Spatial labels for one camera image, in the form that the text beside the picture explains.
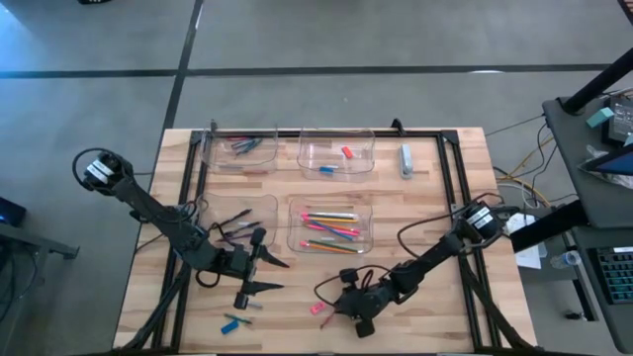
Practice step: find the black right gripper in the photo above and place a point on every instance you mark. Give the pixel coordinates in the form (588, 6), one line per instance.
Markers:
(366, 299)

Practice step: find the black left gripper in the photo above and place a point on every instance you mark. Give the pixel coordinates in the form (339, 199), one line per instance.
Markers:
(247, 262)

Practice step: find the red marker pen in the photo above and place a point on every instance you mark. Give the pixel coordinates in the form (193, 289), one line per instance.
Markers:
(327, 320)

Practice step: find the purple pen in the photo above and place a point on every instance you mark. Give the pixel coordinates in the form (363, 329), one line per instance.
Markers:
(236, 237)

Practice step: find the orange pencil pink eraser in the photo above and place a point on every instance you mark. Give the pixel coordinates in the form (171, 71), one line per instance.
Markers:
(324, 246)

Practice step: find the blue pencil pink eraser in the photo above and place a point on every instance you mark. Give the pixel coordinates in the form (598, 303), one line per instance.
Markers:
(334, 231)

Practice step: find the yellow pencil pink eraser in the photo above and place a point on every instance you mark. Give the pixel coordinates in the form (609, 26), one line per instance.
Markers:
(329, 219)

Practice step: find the small blue eraser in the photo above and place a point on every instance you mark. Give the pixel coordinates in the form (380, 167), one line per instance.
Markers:
(326, 169)

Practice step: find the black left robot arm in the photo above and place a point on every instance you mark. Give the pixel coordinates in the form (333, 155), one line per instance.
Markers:
(148, 210)

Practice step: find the grey crayon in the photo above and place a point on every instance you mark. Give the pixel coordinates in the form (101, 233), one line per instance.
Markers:
(255, 305)

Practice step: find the clear plastic bin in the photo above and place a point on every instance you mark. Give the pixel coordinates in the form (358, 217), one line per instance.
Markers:
(212, 207)
(316, 143)
(297, 237)
(217, 153)

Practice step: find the green crayon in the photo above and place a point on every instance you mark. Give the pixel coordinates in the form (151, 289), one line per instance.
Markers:
(237, 319)

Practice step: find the green pencil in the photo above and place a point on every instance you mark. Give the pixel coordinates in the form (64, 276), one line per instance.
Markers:
(341, 245)

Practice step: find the dark blue marker pen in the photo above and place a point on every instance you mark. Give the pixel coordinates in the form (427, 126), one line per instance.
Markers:
(246, 148)

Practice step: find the blue crayon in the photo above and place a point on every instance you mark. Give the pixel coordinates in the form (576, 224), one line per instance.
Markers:
(253, 145)

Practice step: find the grey clamp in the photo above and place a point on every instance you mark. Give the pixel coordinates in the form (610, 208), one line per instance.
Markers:
(213, 126)

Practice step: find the black clamp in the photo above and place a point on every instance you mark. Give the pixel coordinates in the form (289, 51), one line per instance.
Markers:
(398, 126)

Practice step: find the white paper sheet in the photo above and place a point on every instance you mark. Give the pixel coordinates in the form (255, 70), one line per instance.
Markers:
(529, 257)

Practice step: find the black metal bar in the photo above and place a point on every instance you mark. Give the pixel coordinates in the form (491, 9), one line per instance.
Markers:
(549, 225)

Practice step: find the clear water bottle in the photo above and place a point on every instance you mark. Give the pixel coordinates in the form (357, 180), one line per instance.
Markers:
(566, 259)

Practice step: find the small black floor object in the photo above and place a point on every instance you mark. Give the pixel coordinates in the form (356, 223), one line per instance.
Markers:
(573, 315)

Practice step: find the grey metal table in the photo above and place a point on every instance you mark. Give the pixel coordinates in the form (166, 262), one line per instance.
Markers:
(29, 237)

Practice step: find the black box with blue light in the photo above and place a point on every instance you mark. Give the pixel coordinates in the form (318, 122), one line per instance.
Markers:
(11, 212)

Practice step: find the backlit black keyboard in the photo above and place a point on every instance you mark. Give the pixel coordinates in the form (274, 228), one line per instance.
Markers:
(618, 277)

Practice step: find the grey side desk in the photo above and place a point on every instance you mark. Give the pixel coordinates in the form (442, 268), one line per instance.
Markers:
(564, 118)

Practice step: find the black laptop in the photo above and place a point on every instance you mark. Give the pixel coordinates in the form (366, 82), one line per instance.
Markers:
(618, 165)

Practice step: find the black flat object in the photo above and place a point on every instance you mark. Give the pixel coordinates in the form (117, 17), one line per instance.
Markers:
(94, 1)

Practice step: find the teal box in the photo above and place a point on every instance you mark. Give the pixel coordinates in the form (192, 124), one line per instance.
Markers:
(600, 117)

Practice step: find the black electronics box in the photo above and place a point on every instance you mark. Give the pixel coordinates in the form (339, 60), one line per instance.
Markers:
(622, 121)

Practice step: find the black pole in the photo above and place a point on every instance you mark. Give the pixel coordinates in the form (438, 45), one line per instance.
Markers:
(598, 81)

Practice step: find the black aluminium frame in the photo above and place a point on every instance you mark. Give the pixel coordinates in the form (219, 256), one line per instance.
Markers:
(287, 133)

